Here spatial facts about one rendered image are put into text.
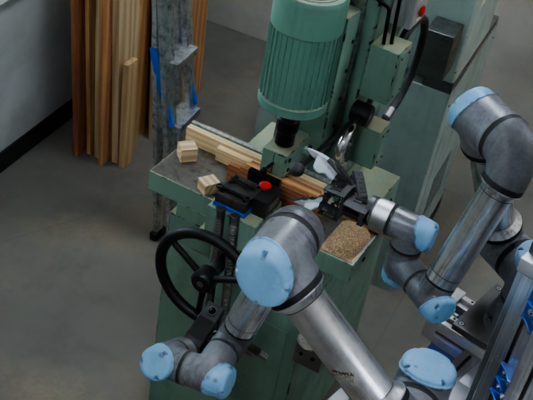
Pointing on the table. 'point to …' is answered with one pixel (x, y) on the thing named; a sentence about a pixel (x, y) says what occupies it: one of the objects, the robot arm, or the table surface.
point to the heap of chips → (347, 240)
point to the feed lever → (364, 116)
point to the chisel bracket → (284, 155)
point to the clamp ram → (262, 177)
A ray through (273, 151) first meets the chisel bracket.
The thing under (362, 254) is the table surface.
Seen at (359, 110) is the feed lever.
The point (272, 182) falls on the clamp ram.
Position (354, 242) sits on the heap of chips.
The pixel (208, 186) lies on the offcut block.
